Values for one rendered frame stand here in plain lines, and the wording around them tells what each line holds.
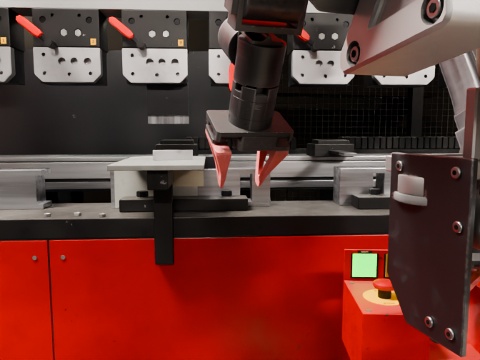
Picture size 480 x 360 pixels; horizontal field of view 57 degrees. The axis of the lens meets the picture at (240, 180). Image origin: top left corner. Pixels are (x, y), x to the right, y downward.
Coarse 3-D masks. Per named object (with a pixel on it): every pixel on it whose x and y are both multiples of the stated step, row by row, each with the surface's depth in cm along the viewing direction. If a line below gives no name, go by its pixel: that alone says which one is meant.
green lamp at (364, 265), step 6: (354, 258) 84; (360, 258) 84; (366, 258) 84; (372, 258) 84; (354, 264) 84; (360, 264) 84; (366, 264) 84; (372, 264) 84; (354, 270) 84; (360, 270) 84; (366, 270) 84; (372, 270) 84; (360, 276) 84; (366, 276) 84; (372, 276) 84
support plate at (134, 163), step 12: (132, 156) 108; (144, 156) 108; (204, 156) 108; (108, 168) 82; (120, 168) 83; (132, 168) 83; (144, 168) 83; (156, 168) 83; (168, 168) 83; (180, 168) 83; (192, 168) 83
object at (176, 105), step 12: (156, 84) 108; (168, 84) 108; (180, 84) 108; (156, 96) 108; (168, 96) 108; (180, 96) 108; (156, 108) 108; (168, 108) 108; (180, 108) 109; (156, 120) 109; (168, 120) 110; (180, 120) 110
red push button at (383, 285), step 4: (376, 280) 76; (380, 280) 76; (384, 280) 76; (388, 280) 76; (376, 284) 75; (380, 284) 75; (384, 284) 74; (388, 284) 74; (376, 288) 75; (380, 288) 74; (384, 288) 74; (388, 288) 74; (392, 288) 74; (380, 292) 76; (384, 292) 75; (388, 292) 75; (380, 296) 76; (384, 296) 75; (388, 296) 75
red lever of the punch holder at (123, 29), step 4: (112, 16) 99; (112, 20) 98; (116, 20) 99; (112, 24) 99; (116, 24) 99; (120, 24) 99; (116, 28) 99; (120, 28) 99; (124, 28) 99; (120, 32) 100; (124, 32) 99; (128, 32) 99; (128, 36) 99; (132, 36) 99; (136, 40) 100; (140, 40) 99; (136, 44) 99; (140, 44) 99; (144, 44) 100; (140, 48) 99; (144, 48) 101
